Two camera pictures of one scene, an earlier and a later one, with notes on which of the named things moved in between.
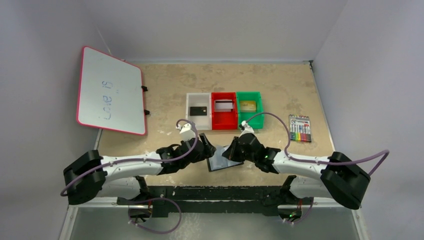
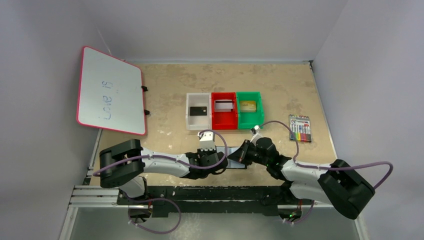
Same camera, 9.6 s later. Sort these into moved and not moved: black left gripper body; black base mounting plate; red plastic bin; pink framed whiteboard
Moved: black left gripper body
Not moved: pink framed whiteboard; red plastic bin; black base mounting plate
